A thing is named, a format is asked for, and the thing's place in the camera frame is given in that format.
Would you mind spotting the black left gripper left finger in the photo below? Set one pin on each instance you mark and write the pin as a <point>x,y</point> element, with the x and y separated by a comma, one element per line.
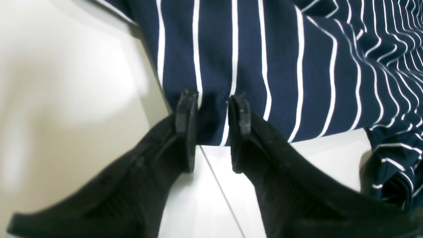
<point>127,198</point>

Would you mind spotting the navy white striped t-shirt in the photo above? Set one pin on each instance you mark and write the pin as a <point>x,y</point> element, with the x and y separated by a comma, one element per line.
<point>312,68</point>

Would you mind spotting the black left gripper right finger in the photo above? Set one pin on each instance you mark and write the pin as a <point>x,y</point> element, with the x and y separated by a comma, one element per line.
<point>298,200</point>

